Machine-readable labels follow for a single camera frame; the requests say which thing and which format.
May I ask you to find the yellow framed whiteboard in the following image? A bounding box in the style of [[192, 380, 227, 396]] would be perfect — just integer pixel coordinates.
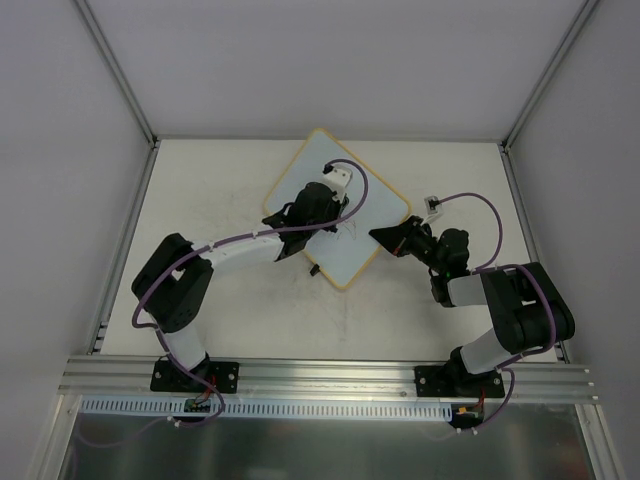
[[263, 127, 412, 291]]

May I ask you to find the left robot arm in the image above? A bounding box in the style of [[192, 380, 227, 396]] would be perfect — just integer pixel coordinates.
[[132, 178, 348, 390]]

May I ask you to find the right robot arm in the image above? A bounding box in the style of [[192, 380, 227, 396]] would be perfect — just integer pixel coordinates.
[[369, 216, 575, 396]]

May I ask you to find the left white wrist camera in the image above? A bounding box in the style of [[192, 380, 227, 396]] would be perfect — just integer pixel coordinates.
[[321, 164, 353, 202]]

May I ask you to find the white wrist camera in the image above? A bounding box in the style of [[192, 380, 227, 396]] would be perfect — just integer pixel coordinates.
[[424, 196, 443, 217], [321, 164, 353, 202]]

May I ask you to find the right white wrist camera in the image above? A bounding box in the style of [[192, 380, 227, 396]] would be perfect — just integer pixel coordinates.
[[424, 196, 443, 217]]

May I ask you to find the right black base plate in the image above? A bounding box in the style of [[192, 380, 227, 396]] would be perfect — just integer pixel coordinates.
[[413, 365, 505, 399]]

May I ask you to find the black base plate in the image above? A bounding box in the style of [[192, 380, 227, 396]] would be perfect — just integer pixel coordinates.
[[413, 365, 505, 399], [150, 358, 240, 394]]

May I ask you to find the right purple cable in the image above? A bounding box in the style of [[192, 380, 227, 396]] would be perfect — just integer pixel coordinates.
[[424, 192, 559, 441]]

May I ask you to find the purple cable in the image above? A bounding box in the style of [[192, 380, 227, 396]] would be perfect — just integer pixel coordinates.
[[424, 192, 559, 441], [77, 158, 371, 449]]

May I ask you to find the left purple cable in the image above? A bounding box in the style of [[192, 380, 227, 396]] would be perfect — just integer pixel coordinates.
[[77, 158, 371, 449]]

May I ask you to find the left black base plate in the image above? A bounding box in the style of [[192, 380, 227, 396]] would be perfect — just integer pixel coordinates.
[[150, 358, 240, 394]]

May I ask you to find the right aluminium frame post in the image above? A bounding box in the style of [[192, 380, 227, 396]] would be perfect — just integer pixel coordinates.
[[499, 0, 601, 151]]

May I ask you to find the aluminium frame post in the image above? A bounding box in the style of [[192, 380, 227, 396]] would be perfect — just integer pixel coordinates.
[[74, 0, 160, 149], [499, 0, 601, 151]]

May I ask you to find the aluminium mounting rail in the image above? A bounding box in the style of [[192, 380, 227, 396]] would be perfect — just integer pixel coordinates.
[[57, 355, 600, 404]]

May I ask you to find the white slotted cable duct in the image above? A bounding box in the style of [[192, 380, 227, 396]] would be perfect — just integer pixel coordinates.
[[79, 395, 453, 423]]

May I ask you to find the left aluminium frame post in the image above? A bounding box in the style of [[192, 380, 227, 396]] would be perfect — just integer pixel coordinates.
[[74, 0, 160, 149]]

